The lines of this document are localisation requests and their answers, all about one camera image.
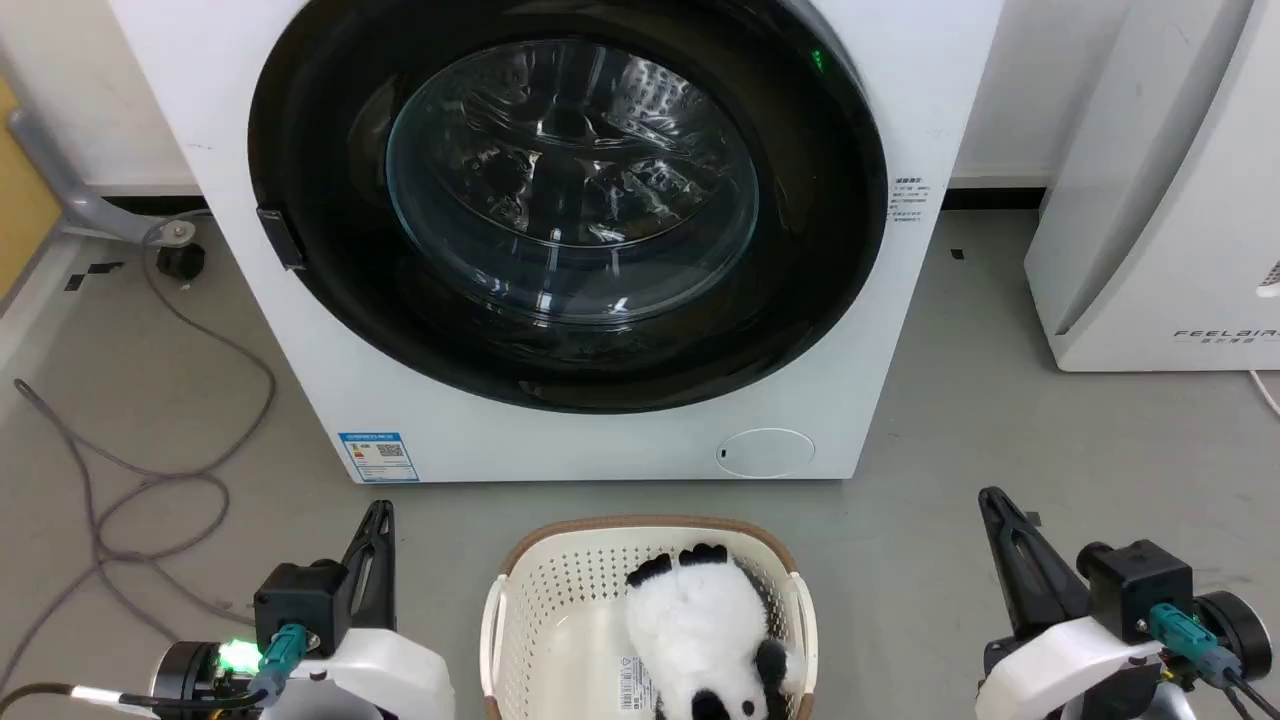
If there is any round black glass washer door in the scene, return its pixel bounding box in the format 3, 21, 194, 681
247, 0, 889, 414

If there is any small printed text sticker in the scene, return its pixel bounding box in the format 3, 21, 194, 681
889, 177, 934, 227

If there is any right arm teal-plug cable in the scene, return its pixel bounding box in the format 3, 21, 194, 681
1148, 603, 1280, 720

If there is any grey floor cable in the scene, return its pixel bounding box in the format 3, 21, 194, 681
0, 212, 279, 693

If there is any arm teal-plug cable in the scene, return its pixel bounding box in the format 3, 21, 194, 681
0, 623, 311, 719
1148, 603, 1280, 720

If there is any white front-load washing machine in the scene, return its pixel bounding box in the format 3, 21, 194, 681
108, 0, 1006, 486

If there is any grey metal frame leg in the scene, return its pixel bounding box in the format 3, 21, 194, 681
5, 105, 197, 247

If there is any black caster wheel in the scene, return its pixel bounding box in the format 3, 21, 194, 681
155, 242, 207, 282

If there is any cream plastic laundry basket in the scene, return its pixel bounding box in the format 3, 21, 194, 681
478, 515, 820, 720

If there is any black and white panda plush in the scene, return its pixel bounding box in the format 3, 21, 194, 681
624, 543, 809, 720

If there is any white air purifier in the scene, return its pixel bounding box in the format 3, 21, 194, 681
1023, 0, 1280, 374

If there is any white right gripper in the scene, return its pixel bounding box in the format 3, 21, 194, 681
974, 486, 1167, 720

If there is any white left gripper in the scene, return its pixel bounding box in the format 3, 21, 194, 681
262, 499, 457, 720

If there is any blue energy label sticker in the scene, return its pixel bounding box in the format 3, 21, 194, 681
338, 432, 421, 484

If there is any oval white filter cover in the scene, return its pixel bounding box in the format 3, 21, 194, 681
716, 428, 816, 479

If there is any left arm teal-plug cable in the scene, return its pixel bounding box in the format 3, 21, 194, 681
0, 623, 311, 719

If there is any yellow wooden board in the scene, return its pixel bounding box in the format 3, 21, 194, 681
0, 72, 63, 303

